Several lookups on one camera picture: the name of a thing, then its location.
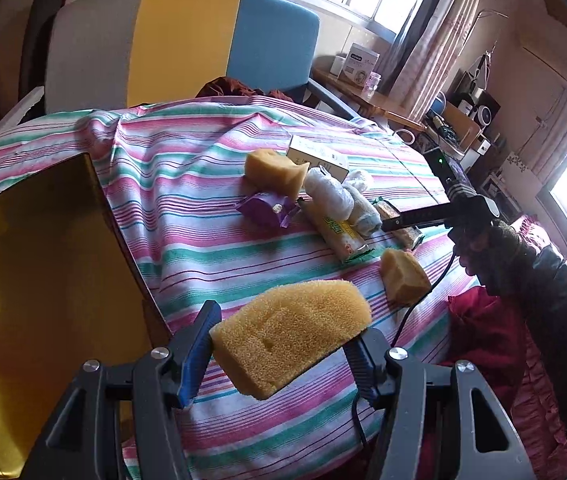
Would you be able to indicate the small white container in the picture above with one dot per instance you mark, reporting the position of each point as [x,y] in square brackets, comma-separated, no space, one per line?
[338,66]

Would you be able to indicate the purple snack packet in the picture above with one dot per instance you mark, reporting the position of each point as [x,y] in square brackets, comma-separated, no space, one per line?
[266,207]

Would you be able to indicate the white chair armrest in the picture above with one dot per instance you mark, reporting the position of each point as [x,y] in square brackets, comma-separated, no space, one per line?
[20,110]

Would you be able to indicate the person's right forearm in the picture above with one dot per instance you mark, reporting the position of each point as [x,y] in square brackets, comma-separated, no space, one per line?
[553,290]

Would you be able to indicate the grey yellow blue chair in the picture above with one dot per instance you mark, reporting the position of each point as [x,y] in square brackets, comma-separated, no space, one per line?
[183,45]

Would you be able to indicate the person's right hand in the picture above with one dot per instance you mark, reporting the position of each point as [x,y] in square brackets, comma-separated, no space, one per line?
[478,255]

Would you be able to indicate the green label wrapped roll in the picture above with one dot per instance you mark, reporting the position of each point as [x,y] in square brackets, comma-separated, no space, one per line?
[341,232]

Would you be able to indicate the wooden desk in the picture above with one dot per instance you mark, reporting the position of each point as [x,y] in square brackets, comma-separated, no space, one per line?
[378,102]

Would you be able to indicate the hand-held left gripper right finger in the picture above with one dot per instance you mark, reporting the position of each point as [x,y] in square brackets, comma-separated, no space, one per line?
[363,365]

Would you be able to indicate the large yellow sponge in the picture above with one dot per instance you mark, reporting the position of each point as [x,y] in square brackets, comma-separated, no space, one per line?
[288,335]

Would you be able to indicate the small clear plastic bag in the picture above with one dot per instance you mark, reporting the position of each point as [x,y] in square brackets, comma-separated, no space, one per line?
[361,180]

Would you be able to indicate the clear grain snack packet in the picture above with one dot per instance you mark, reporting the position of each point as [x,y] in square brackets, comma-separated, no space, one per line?
[407,236]

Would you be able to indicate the pink patterned curtain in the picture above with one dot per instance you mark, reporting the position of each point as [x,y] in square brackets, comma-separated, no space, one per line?
[438,60]

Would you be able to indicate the black speaker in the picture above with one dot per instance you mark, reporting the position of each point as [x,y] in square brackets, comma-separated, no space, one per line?
[481,110]

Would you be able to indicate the small yellow sponge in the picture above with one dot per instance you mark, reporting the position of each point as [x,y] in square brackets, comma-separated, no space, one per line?
[403,277]

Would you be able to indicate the white printed carton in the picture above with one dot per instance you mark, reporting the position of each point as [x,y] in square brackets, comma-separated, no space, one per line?
[361,62]

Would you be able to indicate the clear plastic jar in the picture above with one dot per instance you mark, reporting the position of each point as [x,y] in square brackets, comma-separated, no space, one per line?
[373,83]

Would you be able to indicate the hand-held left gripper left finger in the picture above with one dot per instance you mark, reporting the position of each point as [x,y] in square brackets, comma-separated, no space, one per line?
[197,360]

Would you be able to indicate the dark red cloth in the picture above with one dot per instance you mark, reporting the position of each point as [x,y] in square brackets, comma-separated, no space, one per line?
[233,87]

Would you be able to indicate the pink green striped cloth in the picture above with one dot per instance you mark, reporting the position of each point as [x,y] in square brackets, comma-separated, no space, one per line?
[188,240]

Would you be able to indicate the clear plastic bag bundle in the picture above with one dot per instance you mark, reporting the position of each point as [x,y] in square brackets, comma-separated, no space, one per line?
[328,195]

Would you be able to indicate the notched yellow sponge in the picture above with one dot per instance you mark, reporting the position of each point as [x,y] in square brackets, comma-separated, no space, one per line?
[268,170]

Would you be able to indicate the gold metal tray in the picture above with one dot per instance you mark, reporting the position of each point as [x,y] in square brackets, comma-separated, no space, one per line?
[48,270]

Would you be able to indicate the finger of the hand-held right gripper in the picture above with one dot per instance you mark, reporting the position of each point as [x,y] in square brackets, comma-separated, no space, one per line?
[413,218]

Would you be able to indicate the white cardboard box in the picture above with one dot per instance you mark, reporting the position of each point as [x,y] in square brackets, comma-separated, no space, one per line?
[321,157]

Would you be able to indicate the white wrapped roll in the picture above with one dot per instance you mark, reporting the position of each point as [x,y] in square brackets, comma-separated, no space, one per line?
[368,217]

